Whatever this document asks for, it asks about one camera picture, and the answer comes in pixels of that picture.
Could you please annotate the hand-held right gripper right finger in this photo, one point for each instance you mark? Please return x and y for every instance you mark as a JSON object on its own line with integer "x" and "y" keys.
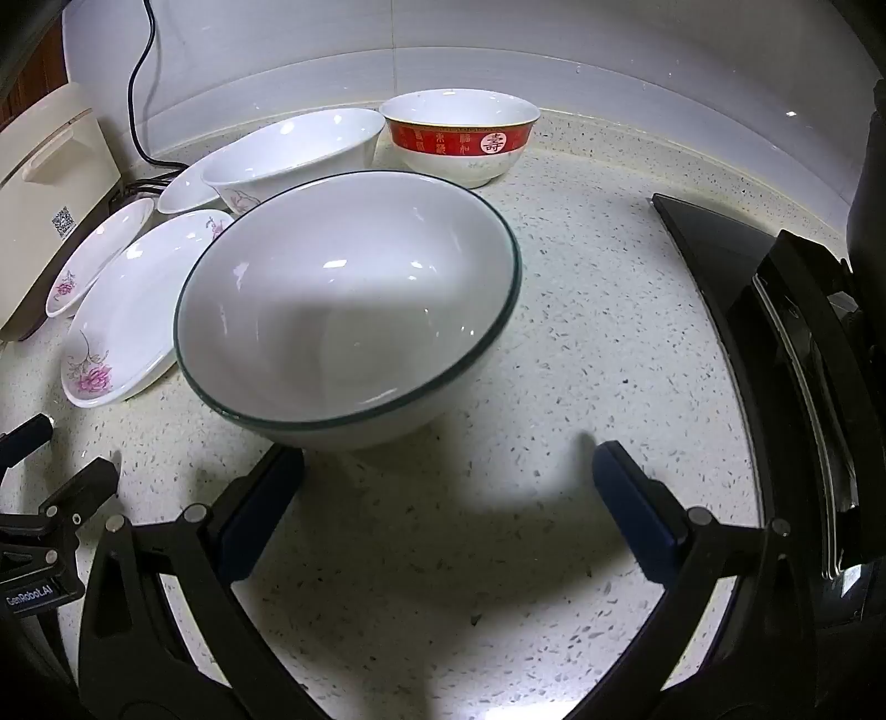
{"x": 633, "y": 512}

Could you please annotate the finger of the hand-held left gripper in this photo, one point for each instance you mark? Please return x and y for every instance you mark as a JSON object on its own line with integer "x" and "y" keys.
{"x": 28, "y": 437}
{"x": 86, "y": 484}

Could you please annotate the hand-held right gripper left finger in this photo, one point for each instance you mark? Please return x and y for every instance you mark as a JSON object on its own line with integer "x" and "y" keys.
{"x": 259, "y": 512}

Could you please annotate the large white floral plate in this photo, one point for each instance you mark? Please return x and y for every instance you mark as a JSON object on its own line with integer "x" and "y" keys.
{"x": 131, "y": 311}

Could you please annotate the small white floral plate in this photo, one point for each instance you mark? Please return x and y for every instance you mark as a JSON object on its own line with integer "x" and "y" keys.
{"x": 97, "y": 256}

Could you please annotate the green-rimmed white bowl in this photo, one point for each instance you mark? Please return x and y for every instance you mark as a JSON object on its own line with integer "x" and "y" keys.
{"x": 332, "y": 311}

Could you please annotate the white floral bowl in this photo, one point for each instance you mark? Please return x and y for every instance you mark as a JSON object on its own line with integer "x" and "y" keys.
{"x": 291, "y": 149}

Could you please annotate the red-banded white bowl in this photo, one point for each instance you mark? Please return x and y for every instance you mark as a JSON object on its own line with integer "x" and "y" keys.
{"x": 450, "y": 142}

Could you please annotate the cream rice cooker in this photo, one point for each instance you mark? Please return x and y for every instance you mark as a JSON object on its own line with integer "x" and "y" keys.
{"x": 41, "y": 208}

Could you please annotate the black glass cooktop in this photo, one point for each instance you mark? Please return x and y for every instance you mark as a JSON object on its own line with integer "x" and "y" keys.
{"x": 699, "y": 242}

